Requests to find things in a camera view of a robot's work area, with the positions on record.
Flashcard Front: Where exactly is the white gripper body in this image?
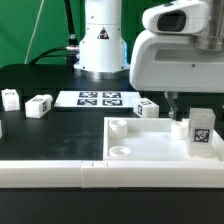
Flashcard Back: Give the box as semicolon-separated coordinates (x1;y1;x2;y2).
129;31;224;93

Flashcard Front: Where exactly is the white square tabletop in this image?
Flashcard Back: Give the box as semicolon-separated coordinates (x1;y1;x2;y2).
103;117;224;161

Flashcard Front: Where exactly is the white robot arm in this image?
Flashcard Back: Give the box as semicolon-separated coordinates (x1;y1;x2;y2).
74;0;224;102

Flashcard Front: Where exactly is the black cable with connector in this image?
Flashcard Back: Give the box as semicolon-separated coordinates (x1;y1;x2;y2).
29;0;81;65

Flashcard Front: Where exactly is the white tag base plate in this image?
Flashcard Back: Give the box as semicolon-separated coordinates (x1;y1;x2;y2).
54;91;135;109

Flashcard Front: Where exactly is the white thin cable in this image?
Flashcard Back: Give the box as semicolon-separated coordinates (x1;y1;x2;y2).
24;0;46;65

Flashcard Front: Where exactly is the white fence wall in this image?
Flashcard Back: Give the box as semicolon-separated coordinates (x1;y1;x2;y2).
0;160;224;188

